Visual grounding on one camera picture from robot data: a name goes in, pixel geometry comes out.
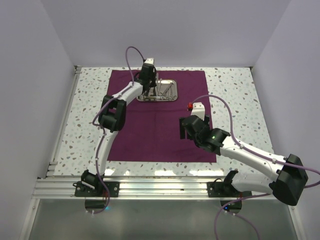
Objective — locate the stainless steel instrument tray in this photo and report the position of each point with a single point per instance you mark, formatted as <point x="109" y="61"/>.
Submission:
<point x="171" y="96"/>

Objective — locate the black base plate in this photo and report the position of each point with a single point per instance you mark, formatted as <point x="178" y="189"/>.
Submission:
<point x="82" y="190"/>
<point x="220" y="189"/>

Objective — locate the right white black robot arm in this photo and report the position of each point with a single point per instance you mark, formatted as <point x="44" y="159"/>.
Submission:
<point x="283" y="177"/>

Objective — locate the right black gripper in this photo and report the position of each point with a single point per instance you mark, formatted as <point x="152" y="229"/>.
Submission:
<point x="182" y="129"/>

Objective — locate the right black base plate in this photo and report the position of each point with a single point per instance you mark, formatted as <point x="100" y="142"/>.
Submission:
<point x="220" y="189"/>

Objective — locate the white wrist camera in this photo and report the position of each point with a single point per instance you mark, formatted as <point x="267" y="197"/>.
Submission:
<point x="196" y="109"/>
<point x="150" y="61"/>

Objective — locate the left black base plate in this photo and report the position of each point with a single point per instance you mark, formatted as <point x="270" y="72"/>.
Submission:
<point x="82" y="190"/>

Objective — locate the purple surgical kit cloth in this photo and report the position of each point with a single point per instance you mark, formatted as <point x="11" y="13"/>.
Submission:
<point x="151" y="132"/>

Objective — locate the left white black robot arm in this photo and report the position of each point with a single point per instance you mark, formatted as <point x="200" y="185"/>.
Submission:
<point x="111" y="119"/>

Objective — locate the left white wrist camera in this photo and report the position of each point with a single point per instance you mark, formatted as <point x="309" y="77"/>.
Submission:
<point x="150" y="61"/>

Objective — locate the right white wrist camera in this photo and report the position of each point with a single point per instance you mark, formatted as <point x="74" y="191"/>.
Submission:
<point x="196" y="109"/>

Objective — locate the steel surgical scissors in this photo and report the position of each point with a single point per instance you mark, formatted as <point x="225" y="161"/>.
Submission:
<point x="165" y="90"/>

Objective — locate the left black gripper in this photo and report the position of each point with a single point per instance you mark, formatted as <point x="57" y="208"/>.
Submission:
<point x="153" y="84"/>

